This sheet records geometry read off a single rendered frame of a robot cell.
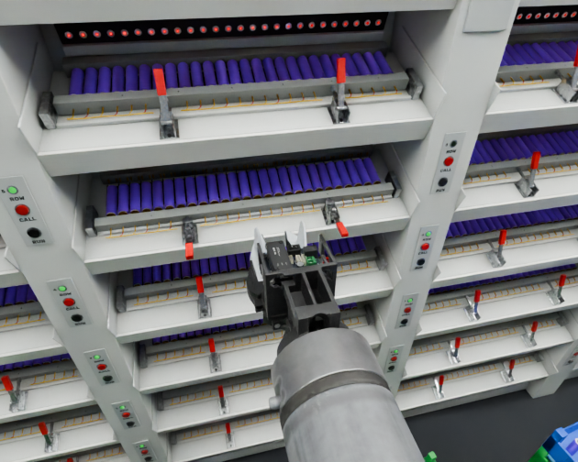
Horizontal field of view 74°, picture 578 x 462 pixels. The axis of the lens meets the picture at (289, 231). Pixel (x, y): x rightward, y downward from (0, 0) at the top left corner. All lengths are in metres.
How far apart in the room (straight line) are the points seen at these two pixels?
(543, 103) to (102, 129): 0.74
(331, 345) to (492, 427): 1.42
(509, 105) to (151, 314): 0.79
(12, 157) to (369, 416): 0.56
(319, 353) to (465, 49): 0.52
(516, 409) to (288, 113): 1.44
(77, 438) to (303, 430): 1.00
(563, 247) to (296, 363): 0.98
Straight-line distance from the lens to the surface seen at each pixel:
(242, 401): 1.18
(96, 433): 1.24
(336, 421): 0.28
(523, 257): 1.12
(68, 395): 1.08
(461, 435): 1.64
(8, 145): 0.65
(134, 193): 0.77
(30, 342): 0.93
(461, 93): 0.72
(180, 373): 1.02
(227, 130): 0.61
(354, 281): 0.90
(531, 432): 1.76
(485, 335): 1.42
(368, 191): 0.78
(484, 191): 0.92
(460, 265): 1.02
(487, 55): 0.72
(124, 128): 0.64
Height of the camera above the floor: 1.39
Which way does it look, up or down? 37 degrees down
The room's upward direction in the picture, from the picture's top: straight up
